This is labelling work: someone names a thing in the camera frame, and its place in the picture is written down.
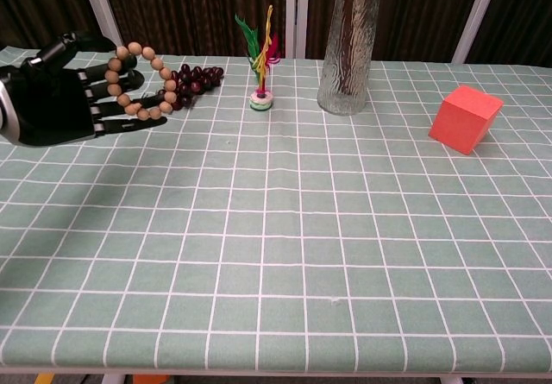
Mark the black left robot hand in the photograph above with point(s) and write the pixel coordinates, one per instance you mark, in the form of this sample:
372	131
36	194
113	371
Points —
47	108

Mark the purple grape bunch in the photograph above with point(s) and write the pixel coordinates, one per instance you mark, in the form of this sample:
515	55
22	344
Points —
196	79

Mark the yellow floor tape strip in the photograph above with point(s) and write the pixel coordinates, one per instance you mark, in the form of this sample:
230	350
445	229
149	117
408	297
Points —
43	379

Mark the colourful feather shuttlecock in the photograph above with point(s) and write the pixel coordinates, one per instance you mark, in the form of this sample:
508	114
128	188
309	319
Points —
260	101

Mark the orange object under table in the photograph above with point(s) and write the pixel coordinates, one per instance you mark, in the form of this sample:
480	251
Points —
148	379

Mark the orange-red cube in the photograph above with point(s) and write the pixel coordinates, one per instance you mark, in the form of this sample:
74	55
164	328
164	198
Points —
461	125

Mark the green checked tablecloth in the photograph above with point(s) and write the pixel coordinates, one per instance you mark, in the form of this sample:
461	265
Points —
276	250

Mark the dark brown curtain panel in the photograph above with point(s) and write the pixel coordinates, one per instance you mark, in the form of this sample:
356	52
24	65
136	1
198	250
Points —
526	13
34	4
422	13
194	4

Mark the white frame post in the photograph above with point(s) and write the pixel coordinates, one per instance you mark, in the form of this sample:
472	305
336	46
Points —
103	13
291	13
478	13

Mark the textured clear glass vase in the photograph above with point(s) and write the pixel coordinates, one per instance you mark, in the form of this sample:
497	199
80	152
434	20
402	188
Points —
345	99

